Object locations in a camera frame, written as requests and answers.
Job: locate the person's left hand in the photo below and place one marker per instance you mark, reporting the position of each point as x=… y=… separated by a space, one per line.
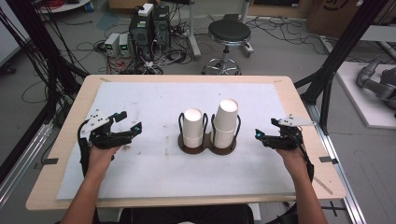
x=99 y=160

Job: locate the light wooden table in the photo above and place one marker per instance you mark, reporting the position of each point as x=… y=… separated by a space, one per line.
x=314 y=174

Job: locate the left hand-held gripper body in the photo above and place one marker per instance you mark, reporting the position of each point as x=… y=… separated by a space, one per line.
x=104 y=140

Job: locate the blue tape roll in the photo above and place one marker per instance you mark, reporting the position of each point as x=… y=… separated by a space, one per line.
x=89 y=6

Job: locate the white box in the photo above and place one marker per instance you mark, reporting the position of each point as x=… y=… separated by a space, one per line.
x=145 y=9

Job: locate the large printed cardboard box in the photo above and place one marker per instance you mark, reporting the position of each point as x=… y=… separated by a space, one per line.
x=336 y=15

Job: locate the black computer tower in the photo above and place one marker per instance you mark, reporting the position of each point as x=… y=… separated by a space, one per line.
x=162 y=28
x=141 y=34

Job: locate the grey power supply unit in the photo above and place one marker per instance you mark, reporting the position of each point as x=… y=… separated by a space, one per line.
x=112 y=43
x=124 y=45

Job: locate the black round stool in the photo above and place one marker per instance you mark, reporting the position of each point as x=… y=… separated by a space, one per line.
x=229 y=31

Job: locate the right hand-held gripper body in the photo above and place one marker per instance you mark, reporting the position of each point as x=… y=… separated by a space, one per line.
x=288 y=140

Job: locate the tall stack of white paper cups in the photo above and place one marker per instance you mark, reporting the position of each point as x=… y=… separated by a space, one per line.
x=224 y=124

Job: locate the short stack of white paper cups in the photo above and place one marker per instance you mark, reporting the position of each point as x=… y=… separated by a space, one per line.
x=192 y=127

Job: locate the black frame post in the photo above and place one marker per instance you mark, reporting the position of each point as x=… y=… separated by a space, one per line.
x=339 y=53
x=37 y=40

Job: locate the person's right hand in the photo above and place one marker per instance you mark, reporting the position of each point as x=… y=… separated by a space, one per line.
x=294 y=161

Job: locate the white floor platform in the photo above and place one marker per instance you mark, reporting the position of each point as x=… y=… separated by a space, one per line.
x=361 y=105

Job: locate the grey tape strip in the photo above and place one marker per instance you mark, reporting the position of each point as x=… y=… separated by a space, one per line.
x=328 y=160
x=50 y=161

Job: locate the person's dark clothing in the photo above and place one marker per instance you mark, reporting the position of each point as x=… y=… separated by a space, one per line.
x=186 y=216

